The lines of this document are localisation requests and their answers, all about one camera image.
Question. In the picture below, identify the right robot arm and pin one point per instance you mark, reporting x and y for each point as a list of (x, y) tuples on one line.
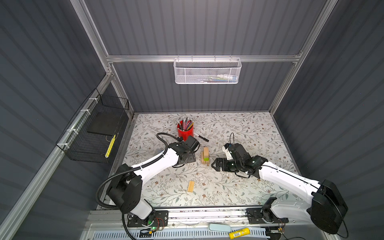
[(321, 202)]

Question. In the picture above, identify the black wire basket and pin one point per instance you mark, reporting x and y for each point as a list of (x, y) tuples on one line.
[(87, 138)]

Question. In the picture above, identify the light blue eraser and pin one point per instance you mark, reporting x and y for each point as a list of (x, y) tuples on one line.
[(223, 228)]

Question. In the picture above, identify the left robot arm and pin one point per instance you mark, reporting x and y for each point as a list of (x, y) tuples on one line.
[(126, 186)]

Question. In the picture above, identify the black white marker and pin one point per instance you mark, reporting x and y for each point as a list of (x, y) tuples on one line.
[(203, 138)]

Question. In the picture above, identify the white wire basket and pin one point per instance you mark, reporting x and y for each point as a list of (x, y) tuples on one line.
[(207, 71)]

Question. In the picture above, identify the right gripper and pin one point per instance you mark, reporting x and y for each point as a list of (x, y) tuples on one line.
[(223, 165)]

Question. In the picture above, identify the yellow highlighter in basket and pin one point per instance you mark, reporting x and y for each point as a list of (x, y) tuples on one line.
[(110, 147)]

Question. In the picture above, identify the red pen cup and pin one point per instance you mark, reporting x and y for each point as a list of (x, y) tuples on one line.
[(185, 129)]

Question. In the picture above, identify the wood block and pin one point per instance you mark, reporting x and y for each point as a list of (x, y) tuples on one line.
[(206, 152), (191, 186), (203, 162)]

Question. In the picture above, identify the yellow glue stick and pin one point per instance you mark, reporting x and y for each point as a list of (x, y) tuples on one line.
[(239, 233)]

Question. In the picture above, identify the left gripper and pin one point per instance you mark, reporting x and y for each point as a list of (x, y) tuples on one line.
[(192, 158)]

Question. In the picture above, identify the floral table mat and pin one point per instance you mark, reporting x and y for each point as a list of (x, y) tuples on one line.
[(257, 132)]

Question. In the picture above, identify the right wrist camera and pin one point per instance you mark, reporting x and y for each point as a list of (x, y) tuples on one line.
[(227, 152)]

